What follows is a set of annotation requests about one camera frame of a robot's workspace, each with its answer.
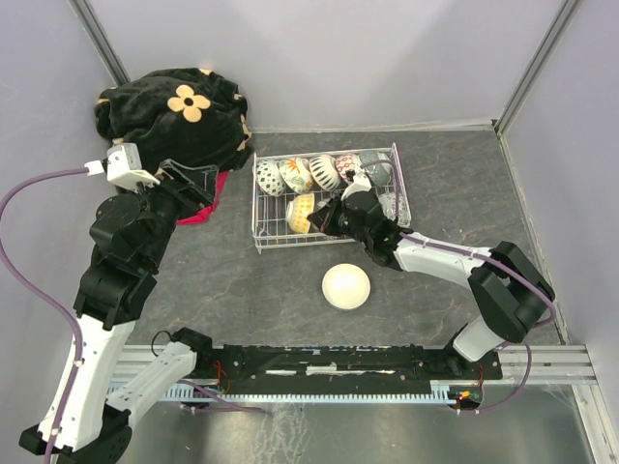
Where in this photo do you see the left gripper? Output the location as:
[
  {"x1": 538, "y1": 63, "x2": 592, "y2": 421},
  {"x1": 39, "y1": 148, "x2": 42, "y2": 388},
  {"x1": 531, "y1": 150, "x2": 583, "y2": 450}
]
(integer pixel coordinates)
[{"x1": 126, "y1": 157, "x2": 221, "y2": 267}]

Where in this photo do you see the yellow teal sun bowl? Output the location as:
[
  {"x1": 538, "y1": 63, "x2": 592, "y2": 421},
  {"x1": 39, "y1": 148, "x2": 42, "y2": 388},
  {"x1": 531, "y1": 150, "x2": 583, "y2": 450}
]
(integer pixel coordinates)
[{"x1": 285, "y1": 193, "x2": 315, "y2": 234}]

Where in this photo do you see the white wire dish rack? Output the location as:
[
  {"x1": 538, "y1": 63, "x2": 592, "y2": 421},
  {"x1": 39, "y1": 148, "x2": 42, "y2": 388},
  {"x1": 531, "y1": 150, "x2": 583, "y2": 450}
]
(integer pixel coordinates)
[{"x1": 251, "y1": 144, "x2": 412, "y2": 251}]

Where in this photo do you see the blue triangle patterned bowl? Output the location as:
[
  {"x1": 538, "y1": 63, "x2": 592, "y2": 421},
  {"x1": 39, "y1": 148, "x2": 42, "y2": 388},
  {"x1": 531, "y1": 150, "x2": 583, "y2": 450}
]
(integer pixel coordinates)
[{"x1": 335, "y1": 153, "x2": 363, "y2": 185}]

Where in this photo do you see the multicolour bowl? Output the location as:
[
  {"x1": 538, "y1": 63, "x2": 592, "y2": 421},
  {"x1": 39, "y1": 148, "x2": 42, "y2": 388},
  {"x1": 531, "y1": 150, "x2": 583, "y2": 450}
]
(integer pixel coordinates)
[{"x1": 378, "y1": 192, "x2": 412, "y2": 227}]

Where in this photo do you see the red patterned bowl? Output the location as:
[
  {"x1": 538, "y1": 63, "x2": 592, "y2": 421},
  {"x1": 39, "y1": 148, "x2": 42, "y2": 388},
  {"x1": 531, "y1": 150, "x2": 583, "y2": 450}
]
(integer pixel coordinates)
[{"x1": 254, "y1": 159, "x2": 286, "y2": 197}]

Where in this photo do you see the plain white bowl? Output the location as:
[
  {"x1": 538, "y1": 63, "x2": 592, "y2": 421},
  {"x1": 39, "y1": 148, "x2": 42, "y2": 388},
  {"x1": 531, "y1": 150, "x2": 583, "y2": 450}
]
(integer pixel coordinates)
[{"x1": 321, "y1": 263, "x2": 371, "y2": 311}]

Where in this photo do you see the grey geometric patterned bowl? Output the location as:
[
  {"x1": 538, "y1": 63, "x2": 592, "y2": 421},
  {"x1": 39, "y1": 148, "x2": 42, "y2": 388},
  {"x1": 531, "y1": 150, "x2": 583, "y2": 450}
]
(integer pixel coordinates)
[{"x1": 359, "y1": 150, "x2": 392, "y2": 188}]

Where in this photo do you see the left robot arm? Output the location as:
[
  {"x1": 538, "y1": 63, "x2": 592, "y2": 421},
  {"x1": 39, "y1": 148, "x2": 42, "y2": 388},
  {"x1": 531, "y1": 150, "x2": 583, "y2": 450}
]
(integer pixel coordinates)
[{"x1": 19, "y1": 159, "x2": 219, "y2": 463}]

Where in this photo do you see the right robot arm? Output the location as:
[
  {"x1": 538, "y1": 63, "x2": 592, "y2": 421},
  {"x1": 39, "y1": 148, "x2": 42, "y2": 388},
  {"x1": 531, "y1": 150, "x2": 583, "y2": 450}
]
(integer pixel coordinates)
[{"x1": 308, "y1": 191, "x2": 556, "y2": 378}]

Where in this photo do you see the red cloth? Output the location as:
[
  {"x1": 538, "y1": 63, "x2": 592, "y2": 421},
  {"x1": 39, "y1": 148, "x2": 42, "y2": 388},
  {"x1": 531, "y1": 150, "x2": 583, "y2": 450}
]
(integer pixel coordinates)
[{"x1": 177, "y1": 171, "x2": 229, "y2": 226}]

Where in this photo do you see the black floral fleece blanket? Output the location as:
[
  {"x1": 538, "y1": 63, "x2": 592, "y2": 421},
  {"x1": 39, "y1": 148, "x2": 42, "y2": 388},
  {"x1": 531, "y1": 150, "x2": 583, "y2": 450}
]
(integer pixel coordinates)
[{"x1": 94, "y1": 68, "x2": 252, "y2": 173}]

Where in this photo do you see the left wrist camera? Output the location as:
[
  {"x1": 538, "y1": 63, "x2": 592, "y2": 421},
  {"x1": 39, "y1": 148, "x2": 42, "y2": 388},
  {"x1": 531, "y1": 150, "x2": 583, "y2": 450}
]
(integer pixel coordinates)
[{"x1": 84, "y1": 143, "x2": 160, "y2": 191}]

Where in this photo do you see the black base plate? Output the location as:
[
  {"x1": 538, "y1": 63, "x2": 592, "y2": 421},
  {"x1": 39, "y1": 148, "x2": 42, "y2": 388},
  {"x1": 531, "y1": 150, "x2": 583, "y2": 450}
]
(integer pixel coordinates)
[{"x1": 186, "y1": 345, "x2": 503, "y2": 396}]

